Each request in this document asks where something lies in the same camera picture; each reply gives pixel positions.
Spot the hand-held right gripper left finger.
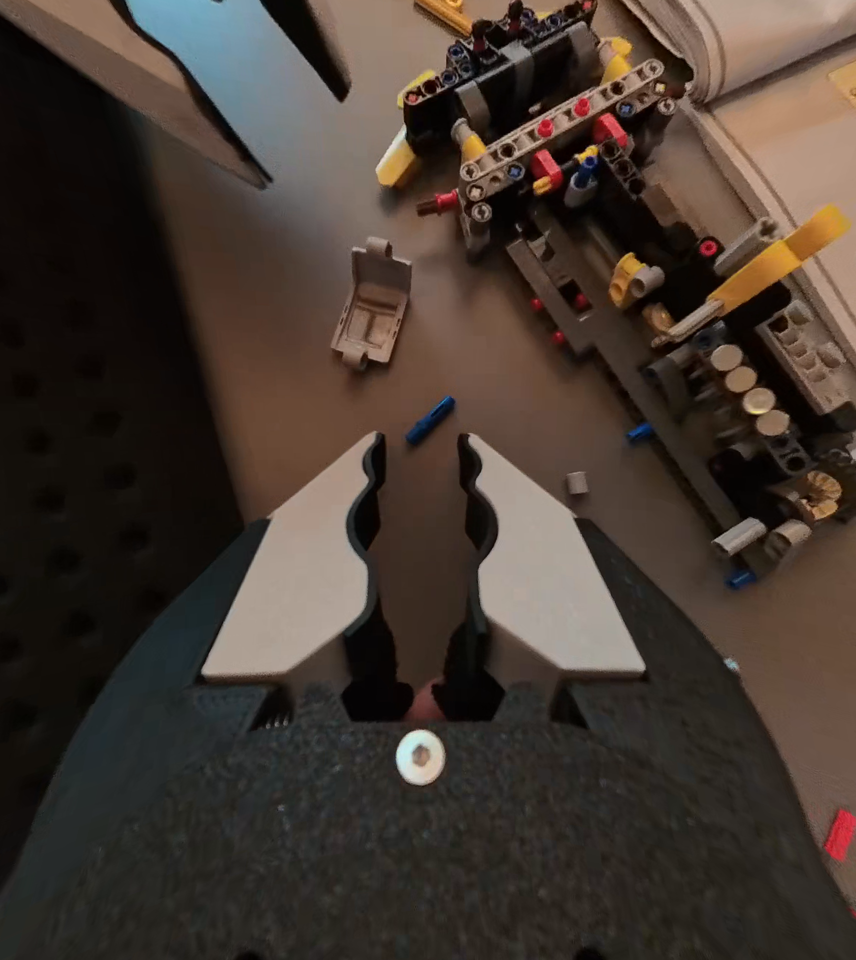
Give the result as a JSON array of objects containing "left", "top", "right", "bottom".
[{"left": 200, "top": 431, "right": 416, "bottom": 723}]

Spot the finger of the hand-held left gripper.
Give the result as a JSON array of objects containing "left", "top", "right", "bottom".
[
  {"left": 0, "top": 0, "right": 273, "bottom": 190},
  {"left": 261, "top": 0, "right": 353, "bottom": 104}
]

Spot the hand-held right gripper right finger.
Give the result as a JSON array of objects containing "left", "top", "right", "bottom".
[{"left": 443, "top": 432, "right": 648, "bottom": 723}]

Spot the blue lego pin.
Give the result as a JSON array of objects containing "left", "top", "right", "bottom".
[{"left": 405, "top": 396, "right": 457, "bottom": 445}]

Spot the grey lego seat piece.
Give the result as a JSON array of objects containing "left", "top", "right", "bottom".
[{"left": 330, "top": 237, "right": 413, "bottom": 372}]

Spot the thin yellow lego piece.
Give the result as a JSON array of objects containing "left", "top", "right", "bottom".
[{"left": 413, "top": 0, "right": 474, "bottom": 35}]

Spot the lego car chassis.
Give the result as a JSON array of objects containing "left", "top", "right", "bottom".
[{"left": 375, "top": 0, "right": 856, "bottom": 594}]

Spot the black dotted mat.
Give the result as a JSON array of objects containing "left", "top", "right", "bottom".
[{"left": 0, "top": 0, "right": 245, "bottom": 901}]

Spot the open instruction booklet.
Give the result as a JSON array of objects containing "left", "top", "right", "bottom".
[{"left": 615, "top": 0, "right": 856, "bottom": 481}]

